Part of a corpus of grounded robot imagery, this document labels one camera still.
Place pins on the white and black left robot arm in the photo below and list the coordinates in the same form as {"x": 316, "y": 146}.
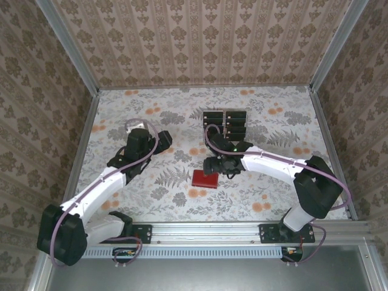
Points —
{"x": 100, "y": 194}

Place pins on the black compartment tray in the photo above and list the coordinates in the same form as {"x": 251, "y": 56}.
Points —
{"x": 225, "y": 127}

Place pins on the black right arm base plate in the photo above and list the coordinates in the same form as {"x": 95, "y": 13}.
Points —
{"x": 265, "y": 238}

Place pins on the aluminium mounting rail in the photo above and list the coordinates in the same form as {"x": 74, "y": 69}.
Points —
{"x": 206, "y": 232}

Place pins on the aluminium corner post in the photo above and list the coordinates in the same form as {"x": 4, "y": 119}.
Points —
{"x": 71, "y": 45}
{"x": 336, "y": 45}

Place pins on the grey metal sheet panel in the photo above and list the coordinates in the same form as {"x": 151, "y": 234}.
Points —
{"x": 206, "y": 276}

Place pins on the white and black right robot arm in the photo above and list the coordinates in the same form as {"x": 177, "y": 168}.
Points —
{"x": 266, "y": 166}

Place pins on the floral table cover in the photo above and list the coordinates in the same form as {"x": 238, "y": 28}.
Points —
{"x": 136, "y": 103}

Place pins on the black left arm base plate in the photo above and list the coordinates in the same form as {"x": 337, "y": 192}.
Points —
{"x": 145, "y": 238}

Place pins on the aluminium side rail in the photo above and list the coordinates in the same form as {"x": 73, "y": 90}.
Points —
{"x": 84, "y": 136}
{"x": 333, "y": 151}

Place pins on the aluminium back rail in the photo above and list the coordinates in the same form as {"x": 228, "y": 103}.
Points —
{"x": 206, "y": 87}

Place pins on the aluminium frame bar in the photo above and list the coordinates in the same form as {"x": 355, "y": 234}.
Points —
{"x": 371, "y": 272}
{"x": 39, "y": 274}

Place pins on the red card holder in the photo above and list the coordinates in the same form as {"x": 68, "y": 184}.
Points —
{"x": 201, "y": 181}

